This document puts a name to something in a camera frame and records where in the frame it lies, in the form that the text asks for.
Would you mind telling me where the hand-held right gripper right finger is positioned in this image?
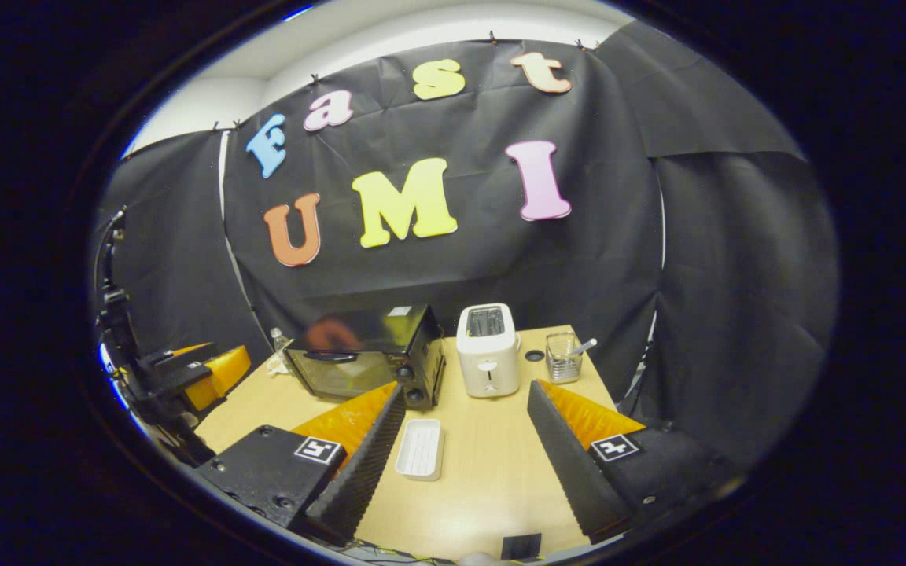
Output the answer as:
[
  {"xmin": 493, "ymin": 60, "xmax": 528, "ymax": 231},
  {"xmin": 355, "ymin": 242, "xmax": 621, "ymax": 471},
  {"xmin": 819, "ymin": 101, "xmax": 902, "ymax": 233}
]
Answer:
[{"xmin": 528, "ymin": 380, "xmax": 738, "ymax": 545}]

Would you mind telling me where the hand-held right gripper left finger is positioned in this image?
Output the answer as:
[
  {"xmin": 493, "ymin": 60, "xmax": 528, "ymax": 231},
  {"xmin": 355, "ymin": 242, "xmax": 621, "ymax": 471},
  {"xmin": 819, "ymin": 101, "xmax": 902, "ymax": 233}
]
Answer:
[{"xmin": 195, "ymin": 382, "xmax": 407, "ymax": 546}]

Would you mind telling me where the black electric oven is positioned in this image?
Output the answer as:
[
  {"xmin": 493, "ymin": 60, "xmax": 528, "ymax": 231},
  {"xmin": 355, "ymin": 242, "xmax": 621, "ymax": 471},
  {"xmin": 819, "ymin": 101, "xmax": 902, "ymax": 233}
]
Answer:
[{"xmin": 284, "ymin": 305, "xmax": 446, "ymax": 410}]

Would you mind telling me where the white rectangular tray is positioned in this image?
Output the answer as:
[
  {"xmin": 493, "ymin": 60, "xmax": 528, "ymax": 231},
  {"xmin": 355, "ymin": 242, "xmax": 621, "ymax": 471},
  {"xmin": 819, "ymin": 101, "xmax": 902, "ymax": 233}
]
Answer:
[{"xmin": 395, "ymin": 418, "xmax": 444, "ymax": 481}]

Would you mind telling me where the small black square block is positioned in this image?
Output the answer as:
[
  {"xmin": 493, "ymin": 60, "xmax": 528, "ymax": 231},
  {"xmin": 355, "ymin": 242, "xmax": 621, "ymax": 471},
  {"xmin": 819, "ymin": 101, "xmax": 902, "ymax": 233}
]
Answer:
[{"xmin": 502, "ymin": 534, "xmax": 542, "ymax": 560}]

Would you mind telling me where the white toaster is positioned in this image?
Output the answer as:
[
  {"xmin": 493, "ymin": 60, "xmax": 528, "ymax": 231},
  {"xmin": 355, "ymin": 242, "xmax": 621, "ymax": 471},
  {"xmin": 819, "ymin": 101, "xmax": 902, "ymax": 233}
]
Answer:
[{"xmin": 456, "ymin": 303, "xmax": 522, "ymax": 399}]

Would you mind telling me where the black backdrop cloth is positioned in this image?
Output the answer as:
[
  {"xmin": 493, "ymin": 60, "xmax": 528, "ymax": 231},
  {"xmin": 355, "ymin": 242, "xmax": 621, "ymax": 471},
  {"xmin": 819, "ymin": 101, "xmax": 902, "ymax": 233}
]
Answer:
[{"xmin": 95, "ymin": 20, "xmax": 841, "ymax": 472}]

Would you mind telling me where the wire mesh utensil holder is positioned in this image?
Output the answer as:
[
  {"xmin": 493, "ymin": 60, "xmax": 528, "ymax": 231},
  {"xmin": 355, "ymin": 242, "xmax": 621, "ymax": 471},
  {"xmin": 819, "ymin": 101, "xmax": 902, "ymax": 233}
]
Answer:
[{"xmin": 545, "ymin": 332, "xmax": 584, "ymax": 384}]

